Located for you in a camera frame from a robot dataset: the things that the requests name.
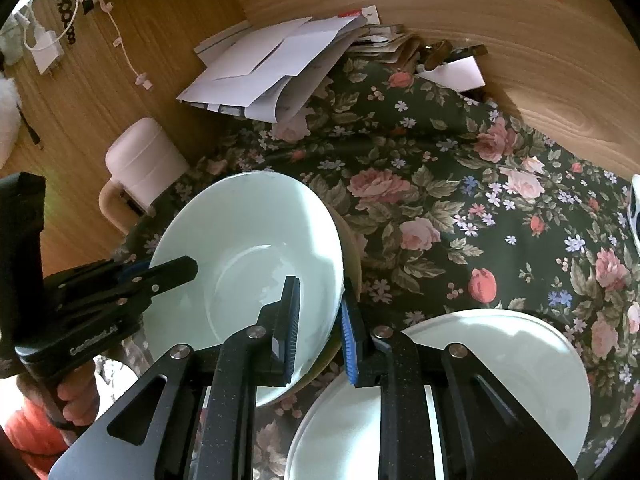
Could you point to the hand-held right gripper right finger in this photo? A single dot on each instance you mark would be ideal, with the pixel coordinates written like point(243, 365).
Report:
point(352, 340)

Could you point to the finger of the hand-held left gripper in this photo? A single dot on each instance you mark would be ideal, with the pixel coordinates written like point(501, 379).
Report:
point(170, 275)
point(100, 275)

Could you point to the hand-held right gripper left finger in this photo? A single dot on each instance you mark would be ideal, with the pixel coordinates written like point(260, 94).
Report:
point(287, 330)

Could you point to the pale green bowl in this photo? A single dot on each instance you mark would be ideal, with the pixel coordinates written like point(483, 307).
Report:
point(235, 240)

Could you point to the white plate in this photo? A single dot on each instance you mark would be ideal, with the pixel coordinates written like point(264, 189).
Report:
point(500, 360)

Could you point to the person's left forearm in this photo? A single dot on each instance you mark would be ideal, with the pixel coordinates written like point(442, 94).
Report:
point(30, 435)

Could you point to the person's left hand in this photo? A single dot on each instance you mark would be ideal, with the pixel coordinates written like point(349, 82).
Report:
point(75, 392)

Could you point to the dark green floral tablecloth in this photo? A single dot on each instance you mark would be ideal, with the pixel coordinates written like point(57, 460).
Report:
point(450, 200)

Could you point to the white fluffy object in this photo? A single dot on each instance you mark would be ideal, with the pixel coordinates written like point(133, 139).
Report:
point(6, 120)

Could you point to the white charger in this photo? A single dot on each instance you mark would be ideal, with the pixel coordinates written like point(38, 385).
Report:
point(47, 52)

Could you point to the stack of white papers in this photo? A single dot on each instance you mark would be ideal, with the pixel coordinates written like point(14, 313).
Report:
point(270, 60)

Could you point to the black lace strip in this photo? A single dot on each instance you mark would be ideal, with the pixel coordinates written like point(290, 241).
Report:
point(67, 5)

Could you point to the stack of booklets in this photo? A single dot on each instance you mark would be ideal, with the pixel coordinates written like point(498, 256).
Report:
point(385, 42)

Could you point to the brown glossy object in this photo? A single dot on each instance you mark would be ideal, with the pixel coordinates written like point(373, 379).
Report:
point(450, 52)

